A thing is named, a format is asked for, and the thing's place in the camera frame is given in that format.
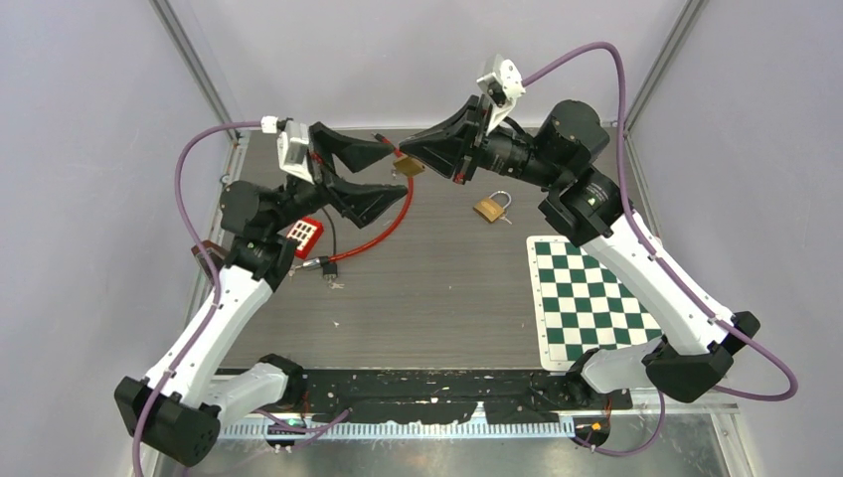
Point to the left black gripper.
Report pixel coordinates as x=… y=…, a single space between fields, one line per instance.
x=360 y=202

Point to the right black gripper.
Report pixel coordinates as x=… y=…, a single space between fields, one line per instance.
x=435 y=151

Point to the small brass padlock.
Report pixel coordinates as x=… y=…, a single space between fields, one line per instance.
x=407 y=166

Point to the large brass padlock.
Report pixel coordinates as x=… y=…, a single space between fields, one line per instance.
x=494 y=207

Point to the black cable padlock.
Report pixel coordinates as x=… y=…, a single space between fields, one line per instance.
x=329 y=266

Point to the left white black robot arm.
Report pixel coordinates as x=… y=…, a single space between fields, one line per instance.
x=175 y=408

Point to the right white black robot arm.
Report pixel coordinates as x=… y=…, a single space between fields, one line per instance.
x=694 y=352

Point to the red combination lock box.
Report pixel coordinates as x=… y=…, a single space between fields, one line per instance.
x=306 y=232

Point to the brown wooden metronome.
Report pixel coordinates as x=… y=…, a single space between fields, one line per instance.
x=213 y=258

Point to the green white checkered mat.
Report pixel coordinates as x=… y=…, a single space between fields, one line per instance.
x=580 y=305

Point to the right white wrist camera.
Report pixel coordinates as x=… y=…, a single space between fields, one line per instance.
x=501 y=82

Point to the red cable lock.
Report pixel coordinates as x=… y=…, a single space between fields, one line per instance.
x=393 y=225

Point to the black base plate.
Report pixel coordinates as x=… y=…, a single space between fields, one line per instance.
x=441 y=396

